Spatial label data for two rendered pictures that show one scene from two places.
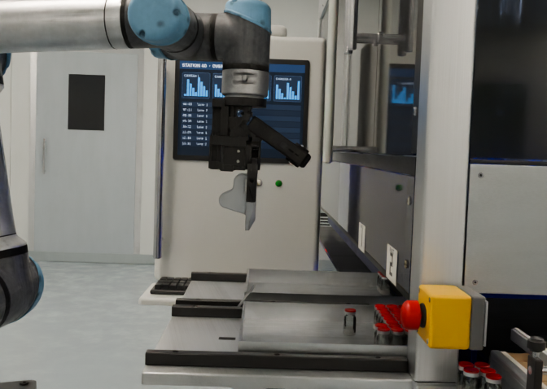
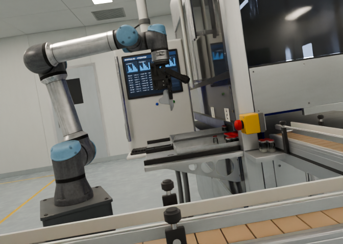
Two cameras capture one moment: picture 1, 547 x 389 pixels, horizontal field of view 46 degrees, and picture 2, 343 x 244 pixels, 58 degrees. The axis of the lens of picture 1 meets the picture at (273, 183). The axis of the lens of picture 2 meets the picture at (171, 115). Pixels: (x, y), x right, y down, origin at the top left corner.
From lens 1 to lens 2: 30 cm
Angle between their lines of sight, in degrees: 2
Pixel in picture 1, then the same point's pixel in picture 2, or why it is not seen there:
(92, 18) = (103, 40)
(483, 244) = (259, 96)
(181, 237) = (137, 131)
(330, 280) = (203, 133)
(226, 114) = (155, 68)
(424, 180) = (233, 77)
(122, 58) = (86, 68)
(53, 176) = not seen: hidden behind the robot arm
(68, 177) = not seen: hidden behind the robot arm
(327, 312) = (205, 140)
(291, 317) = (192, 145)
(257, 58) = (163, 45)
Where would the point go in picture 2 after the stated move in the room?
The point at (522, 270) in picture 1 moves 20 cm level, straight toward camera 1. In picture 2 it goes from (274, 103) to (274, 107)
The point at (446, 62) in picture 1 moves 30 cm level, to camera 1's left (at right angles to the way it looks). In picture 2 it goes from (233, 33) to (156, 44)
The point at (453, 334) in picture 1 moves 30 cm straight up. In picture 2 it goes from (254, 127) to (243, 45)
